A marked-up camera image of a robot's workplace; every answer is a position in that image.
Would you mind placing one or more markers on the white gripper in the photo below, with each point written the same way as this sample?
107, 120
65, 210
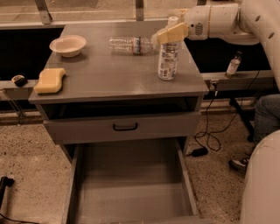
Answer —
197, 25

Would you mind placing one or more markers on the small white-capped plastic bottle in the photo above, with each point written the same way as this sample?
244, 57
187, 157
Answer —
168, 53

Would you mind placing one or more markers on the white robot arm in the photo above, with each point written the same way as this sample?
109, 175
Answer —
247, 20

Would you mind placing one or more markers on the clear water bottle lying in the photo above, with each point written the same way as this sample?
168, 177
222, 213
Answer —
130, 45

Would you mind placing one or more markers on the small bottle on ledge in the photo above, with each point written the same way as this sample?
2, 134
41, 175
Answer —
234, 64

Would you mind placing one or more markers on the grey drawer cabinet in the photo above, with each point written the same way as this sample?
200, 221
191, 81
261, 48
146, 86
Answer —
101, 83

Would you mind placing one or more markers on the open middle drawer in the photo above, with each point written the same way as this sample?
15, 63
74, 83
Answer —
130, 182

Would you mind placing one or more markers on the white bowl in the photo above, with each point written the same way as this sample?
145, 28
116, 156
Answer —
68, 46

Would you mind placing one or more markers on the person leg in jeans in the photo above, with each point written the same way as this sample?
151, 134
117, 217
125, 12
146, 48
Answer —
267, 116

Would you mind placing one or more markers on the black power adapter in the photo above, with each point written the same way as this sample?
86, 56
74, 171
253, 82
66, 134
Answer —
202, 151

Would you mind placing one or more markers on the yellow sponge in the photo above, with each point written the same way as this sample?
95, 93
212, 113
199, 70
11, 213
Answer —
50, 81

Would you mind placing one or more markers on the sneaker shoe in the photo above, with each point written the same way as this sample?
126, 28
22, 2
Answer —
240, 165

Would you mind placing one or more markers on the black object at left edge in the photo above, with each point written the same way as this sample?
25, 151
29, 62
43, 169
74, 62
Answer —
4, 183

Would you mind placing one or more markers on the grey ledge rail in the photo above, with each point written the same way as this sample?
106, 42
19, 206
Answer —
252, 80

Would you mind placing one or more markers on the top drawer with black handle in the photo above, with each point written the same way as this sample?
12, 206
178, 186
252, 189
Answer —
122, 127

